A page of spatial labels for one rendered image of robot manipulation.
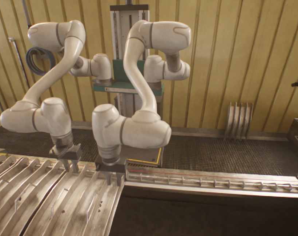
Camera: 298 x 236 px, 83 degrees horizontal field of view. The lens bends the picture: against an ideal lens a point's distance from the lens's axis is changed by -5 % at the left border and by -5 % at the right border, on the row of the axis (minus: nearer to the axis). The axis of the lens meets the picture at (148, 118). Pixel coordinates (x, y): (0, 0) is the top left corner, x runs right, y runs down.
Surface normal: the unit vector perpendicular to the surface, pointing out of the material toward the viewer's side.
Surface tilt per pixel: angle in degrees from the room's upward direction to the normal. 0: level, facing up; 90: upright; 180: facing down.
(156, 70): 84
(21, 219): 6
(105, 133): 87
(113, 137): 88
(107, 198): 6
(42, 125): 89
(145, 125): 29
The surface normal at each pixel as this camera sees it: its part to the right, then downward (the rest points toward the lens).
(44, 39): 0.03, 0.65
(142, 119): -0.11, -0.62
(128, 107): -0.20, 0.47
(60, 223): -0.01, -0.83
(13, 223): 0.99, 0.05
